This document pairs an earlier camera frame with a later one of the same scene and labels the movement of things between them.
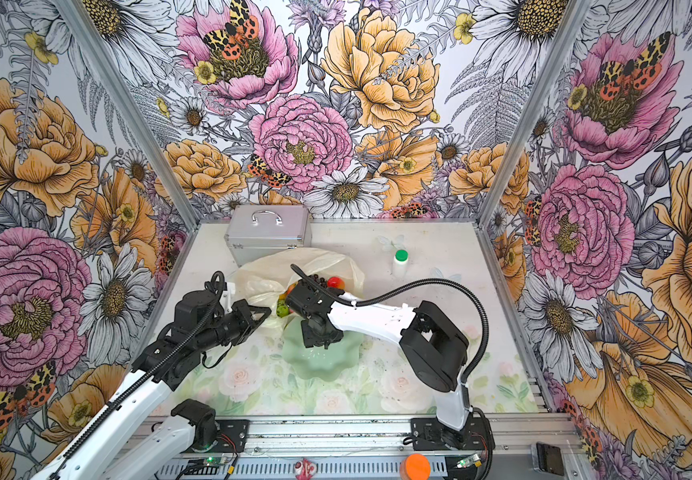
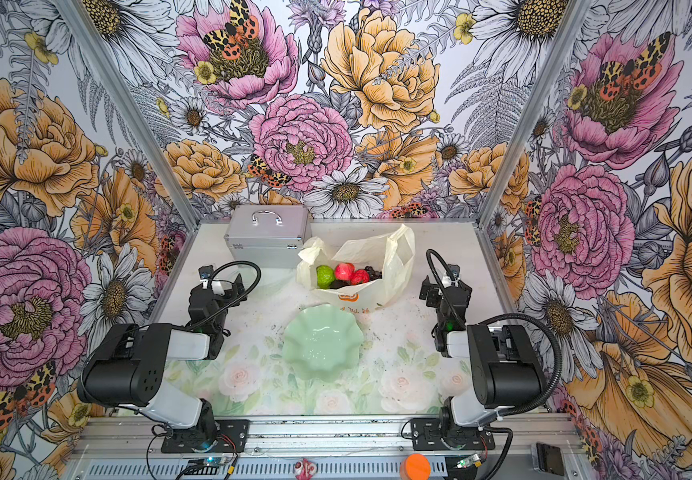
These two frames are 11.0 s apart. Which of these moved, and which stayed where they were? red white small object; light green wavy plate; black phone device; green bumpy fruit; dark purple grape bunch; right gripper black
Moved: green bumpy fruit; right gripper black; dark purple grape bunch
Stayed: light green wavy plate; black phone device; red white small object
